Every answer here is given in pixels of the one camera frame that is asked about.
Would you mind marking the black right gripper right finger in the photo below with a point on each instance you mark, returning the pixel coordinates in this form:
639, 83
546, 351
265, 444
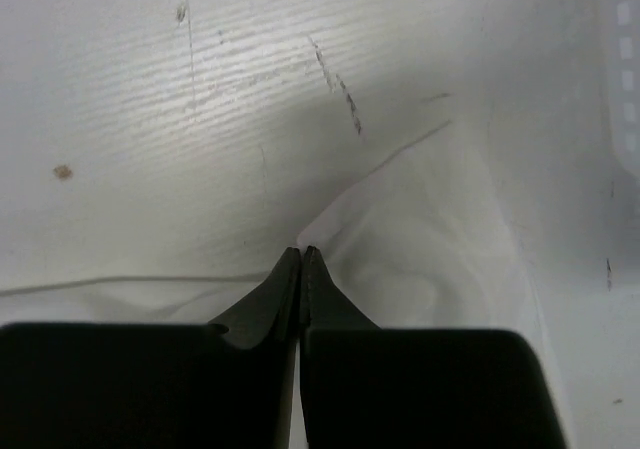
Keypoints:
367, 387

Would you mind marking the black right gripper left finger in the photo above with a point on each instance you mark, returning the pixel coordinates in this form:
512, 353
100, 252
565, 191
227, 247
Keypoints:
226, 383

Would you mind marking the white graphic t-shirt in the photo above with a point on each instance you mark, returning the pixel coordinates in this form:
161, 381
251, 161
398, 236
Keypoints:
417, 244

